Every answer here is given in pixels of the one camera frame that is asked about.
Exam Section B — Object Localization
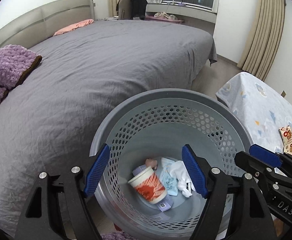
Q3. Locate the red and cream snack packet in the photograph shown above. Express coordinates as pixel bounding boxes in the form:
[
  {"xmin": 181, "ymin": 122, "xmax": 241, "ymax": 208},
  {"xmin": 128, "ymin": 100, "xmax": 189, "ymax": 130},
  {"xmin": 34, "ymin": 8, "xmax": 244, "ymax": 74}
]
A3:
[{"xmin": 278, "ymin": 126, "xmax": 292, "ymax": 157}]

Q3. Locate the purple fluffy blanket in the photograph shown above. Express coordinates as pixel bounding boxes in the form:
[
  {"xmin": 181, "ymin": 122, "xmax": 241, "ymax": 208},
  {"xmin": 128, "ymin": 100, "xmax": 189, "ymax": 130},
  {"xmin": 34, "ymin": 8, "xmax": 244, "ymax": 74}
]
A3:
[{"xmin": 0, "ymin": 44, "xmax": 43, "ymax": 120}]

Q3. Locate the small pink object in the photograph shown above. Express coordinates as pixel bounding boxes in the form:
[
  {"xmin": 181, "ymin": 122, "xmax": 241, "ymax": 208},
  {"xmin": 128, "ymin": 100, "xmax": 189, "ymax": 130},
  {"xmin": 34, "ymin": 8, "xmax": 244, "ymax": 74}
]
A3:
[{"xmin": 145, "ymin": 158, "xmax": 159, "ymax": 170}]

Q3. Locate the blue and white wipes packet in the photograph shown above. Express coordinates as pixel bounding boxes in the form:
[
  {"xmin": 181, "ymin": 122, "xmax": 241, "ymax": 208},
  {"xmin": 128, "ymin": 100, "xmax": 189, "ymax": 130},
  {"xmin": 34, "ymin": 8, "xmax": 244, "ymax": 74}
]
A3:
[{"xmin": 160, "ymin": 157, "xmax": 184, "ymax": 197}]

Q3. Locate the beige chair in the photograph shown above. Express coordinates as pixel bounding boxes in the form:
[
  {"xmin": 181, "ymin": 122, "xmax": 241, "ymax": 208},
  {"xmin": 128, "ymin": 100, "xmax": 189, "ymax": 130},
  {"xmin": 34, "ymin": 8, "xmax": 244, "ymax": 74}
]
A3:
[{"xmin": 117, "ymin": 0, "xmax": 134, "ymax": 20}]

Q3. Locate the bed with grey sheet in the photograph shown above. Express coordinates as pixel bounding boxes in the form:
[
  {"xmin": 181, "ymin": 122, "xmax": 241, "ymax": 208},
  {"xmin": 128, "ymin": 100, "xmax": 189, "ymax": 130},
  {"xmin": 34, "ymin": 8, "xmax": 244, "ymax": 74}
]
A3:
[{"xmin": 0, "ymin": 19, "xmax": 219, "ymax": 238}]

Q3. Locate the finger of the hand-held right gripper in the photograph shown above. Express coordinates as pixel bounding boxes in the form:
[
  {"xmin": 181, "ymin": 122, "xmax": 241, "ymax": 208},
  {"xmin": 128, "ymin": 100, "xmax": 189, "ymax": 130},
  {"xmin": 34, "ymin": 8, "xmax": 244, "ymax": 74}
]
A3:
[
  {"xmin": 234, "ymin": 151, "xmax": 281, "ymax": 193},
  {"xmin": 249, "ymin": 144, "xmax": 292, "ymax": 178}
]

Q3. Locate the table with patterned cloth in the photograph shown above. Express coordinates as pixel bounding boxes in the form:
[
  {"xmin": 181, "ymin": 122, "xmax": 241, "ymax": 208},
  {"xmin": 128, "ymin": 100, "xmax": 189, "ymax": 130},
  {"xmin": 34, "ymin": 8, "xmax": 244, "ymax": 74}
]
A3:
[{"xmin": 215, "ymin": 72, "xmax": 292, "ymax": 160}]

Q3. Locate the purple fluffy cloth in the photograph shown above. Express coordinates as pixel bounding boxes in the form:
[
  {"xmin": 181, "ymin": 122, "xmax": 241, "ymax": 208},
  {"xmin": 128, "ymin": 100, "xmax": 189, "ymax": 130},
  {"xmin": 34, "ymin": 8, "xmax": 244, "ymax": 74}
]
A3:
[{"xmin": 99, "ymin": 231, "xmax": 134, "ymax": 240}]

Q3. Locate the wide beige curtain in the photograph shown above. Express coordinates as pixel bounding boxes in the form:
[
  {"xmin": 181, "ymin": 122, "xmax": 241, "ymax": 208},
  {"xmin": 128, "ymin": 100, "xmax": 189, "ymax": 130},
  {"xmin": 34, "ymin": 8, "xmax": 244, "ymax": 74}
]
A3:
[{"xmin": 237, "ymin": 0, "xmax": 286, "ymax": 82}]

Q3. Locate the pink cloth pile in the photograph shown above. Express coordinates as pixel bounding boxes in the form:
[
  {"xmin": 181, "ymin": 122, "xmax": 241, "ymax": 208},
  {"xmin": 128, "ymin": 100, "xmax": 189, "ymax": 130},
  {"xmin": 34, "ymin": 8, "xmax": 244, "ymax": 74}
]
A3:
[{"xmin": 154, "ymin": 12, "xmax": 178, "ymax": 20}]

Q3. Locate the white tissue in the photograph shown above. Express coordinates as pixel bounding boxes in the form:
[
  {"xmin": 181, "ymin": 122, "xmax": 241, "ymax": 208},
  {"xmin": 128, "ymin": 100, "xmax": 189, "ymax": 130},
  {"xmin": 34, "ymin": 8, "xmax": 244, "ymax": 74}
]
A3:
[{"xmin": 171, "ymin": 160, "xmax": 194, "ymax": 197}]

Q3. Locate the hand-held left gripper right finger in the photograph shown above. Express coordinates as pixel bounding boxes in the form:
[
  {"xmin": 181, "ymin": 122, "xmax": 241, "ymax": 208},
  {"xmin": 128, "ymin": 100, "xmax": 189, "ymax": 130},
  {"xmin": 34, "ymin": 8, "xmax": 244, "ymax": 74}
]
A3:
[{"xmin": 181, "ymin": 144, "xmax": 278, "ymax": 240}]

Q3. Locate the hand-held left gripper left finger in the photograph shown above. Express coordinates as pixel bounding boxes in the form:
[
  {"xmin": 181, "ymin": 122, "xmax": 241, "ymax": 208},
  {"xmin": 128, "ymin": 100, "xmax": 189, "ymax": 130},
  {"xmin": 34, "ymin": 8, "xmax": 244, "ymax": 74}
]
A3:
[{"xmin": 14, "ymin": 144, "xmax": 111, "ymax": 240}]

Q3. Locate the pink pillow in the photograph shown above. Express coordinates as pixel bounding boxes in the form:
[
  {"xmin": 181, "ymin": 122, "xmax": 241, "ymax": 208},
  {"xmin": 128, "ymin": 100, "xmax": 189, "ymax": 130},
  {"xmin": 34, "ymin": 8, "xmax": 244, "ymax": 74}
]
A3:
[{"xmin": 53, "ymin": 19, "xmax": 95, "ymax": 36}]

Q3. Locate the beige padded headboard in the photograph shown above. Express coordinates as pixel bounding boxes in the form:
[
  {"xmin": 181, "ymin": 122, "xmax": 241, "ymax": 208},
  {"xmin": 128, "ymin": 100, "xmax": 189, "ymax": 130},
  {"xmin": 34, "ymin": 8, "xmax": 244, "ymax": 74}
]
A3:
[{"xmin": 0, "ymin": 0, "xmax": 96, "ymax": 52}]

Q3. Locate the grey window bench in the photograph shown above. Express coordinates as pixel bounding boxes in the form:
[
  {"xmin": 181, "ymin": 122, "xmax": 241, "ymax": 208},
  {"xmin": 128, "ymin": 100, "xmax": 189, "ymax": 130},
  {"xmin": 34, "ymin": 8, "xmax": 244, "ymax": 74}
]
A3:
[{"xmin": 146, "ymin": 4, "xmax": 216, "ymax": 30}]

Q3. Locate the red and white paper cup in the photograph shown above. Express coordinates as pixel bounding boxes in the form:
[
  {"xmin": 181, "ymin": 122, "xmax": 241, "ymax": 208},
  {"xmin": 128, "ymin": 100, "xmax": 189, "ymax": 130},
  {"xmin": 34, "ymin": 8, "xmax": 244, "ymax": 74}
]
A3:
[{"xmin": 127, "ymin": 166, "xmax": 168, "ymax": 205}]

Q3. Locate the grey perforated plastic basket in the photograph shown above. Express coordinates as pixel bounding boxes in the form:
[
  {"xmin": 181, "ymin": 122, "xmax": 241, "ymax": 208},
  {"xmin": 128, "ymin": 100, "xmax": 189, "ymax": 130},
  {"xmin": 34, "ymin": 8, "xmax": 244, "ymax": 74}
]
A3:
[{"xmin": 89, "ymin": 89, "xmax": 255, "ymax": 240}]

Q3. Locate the black garment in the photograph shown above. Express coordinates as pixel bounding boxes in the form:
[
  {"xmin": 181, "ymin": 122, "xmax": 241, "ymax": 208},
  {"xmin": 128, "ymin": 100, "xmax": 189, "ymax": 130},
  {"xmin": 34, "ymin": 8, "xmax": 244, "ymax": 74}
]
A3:
[{"xmin": 128, "ymin": 0, "xmax": 148, "ymax": 20}]

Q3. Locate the purple cardboard box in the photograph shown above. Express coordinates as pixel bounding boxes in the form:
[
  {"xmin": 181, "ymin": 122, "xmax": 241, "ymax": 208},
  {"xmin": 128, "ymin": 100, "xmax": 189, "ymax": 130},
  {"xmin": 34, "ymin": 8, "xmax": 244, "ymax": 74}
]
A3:
[{"xmin": 132, "ymin": 165, "xmax": 173, "ymax": 212}]

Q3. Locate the pink low table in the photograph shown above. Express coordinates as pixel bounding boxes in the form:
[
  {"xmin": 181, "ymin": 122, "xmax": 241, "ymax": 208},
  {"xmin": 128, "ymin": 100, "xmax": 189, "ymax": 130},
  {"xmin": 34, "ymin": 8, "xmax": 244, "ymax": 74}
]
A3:
[{"xmin": 145, "ymin": 15, "xmax": 185, "ymax": 25}]

